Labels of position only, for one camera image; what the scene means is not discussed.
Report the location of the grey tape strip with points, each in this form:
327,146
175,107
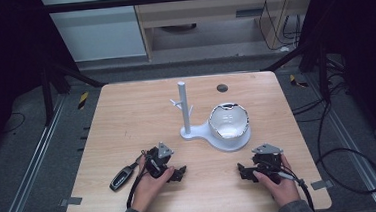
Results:
71,201
322,184

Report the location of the person's left hand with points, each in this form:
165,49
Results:
148,190

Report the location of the yellow black striped tape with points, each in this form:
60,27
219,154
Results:
83,100

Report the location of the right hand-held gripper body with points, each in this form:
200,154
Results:
267,160

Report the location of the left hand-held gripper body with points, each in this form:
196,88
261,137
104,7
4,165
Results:
161,151

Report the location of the white branched stand with tray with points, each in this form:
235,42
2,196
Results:
184,113

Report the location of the black frame strut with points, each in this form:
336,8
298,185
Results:
73,75
293,57

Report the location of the metal floor rail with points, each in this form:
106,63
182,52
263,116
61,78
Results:
30,167
356,154

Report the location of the person's right hand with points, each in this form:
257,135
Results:
283,191

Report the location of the white cabinet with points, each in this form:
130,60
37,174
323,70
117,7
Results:
97,32

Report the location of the black curtain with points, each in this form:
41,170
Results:
365,40
6,65

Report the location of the wooden desk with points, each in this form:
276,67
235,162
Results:
202,9

